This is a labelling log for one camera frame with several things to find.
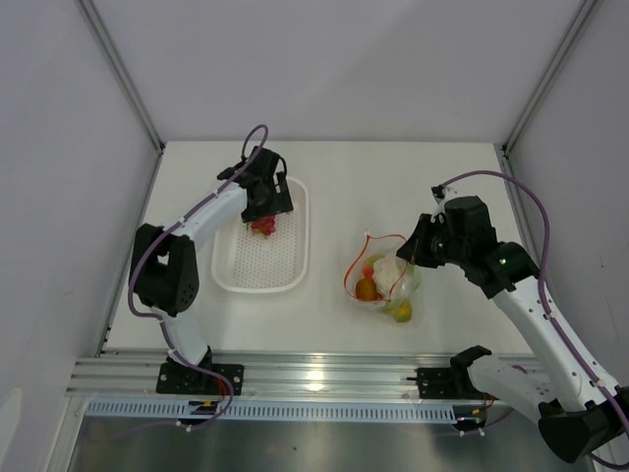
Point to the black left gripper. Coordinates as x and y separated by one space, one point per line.
280 202

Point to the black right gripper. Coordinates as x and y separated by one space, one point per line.
415 250

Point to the green apple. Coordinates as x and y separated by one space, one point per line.
412 279

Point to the red grape bunch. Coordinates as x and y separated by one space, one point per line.
265 226

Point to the white cauliflower with green leaves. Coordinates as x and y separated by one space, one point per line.
388 271

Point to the clear zip bag orange zipper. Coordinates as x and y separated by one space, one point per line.
374 248

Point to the red peach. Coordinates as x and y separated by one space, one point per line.
367 269

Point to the yellow green mango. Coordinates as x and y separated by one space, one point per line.
403 312

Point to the brown kiwi fruit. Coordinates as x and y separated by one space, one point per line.
366 290

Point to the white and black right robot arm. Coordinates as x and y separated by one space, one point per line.
582 406

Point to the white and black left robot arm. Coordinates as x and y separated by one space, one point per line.
164 279

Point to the white perforated plastic basket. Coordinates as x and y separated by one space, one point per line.
243 262

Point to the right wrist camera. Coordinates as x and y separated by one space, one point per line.
442 194

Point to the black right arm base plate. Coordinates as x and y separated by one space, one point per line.
452 382

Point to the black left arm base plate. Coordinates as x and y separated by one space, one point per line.
208 379

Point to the aluminium mounting rail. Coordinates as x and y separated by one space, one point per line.
319 377

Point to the white slotted cable duct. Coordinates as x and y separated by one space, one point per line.
405 413

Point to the left aluminium frame post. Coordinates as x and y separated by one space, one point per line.
116 64

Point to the aluminium frame post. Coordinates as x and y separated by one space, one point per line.
559 58
116 64

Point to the right aluminium frame post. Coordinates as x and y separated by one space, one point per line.
559 58

